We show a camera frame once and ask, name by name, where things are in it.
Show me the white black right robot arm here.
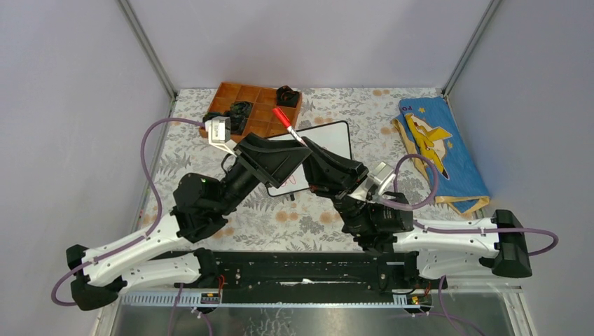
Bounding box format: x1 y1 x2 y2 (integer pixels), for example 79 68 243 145
303 138 532 288

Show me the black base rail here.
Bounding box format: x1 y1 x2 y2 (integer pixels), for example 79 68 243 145
139 250 465 307

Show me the black tape roll lower middle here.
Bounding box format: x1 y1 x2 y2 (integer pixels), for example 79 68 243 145
229 114 248 135

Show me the orange compartment tray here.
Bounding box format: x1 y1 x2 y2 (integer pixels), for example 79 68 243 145
207 82 303 142

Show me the red marker cap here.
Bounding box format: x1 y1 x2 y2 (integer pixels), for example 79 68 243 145
272 107 292 129

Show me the left aluminium frame post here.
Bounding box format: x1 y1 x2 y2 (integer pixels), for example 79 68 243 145
116 0 177 100

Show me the black tape roll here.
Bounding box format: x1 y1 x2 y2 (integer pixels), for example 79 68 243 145
229 114 248 135
202 111 224 123
275 85 301 108
229 101 253 118

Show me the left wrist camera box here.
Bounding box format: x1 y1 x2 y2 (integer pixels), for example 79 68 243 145
205 116 237 156

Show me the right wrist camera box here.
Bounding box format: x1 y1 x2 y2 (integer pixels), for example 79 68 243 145
364 162 395 201

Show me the black tape roll upper middle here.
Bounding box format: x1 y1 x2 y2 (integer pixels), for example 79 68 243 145
229 101 253 118

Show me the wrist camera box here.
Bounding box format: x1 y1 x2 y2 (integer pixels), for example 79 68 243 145
364 162 395 201
205 116 237 156

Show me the small black-framed whiteboard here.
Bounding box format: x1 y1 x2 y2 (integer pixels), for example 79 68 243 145
267 120 352 197

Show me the black tape roll left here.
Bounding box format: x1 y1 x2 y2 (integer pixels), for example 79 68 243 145
202 111 224 123

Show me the blue yellow cartoon cloth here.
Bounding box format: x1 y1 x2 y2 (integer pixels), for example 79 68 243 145
392 97 490 216

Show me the floral patterned table mat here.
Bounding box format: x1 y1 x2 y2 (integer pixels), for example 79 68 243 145
137 88 436 251

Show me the aluminium frame post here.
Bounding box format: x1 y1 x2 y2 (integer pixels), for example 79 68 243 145
441 0 503 97
116 0 177 100

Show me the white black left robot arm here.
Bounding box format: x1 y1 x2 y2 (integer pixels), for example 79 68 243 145
67 132 312 311

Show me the black tape roll top right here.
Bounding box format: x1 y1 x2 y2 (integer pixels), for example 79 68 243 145
275 85 301 108

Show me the right aluminium frame post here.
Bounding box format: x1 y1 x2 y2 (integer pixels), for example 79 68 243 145
441 0 503 97

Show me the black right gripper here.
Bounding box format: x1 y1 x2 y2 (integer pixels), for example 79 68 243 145
296 136 375 237

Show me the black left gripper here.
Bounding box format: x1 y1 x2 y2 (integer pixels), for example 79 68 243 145
214 134 310 217

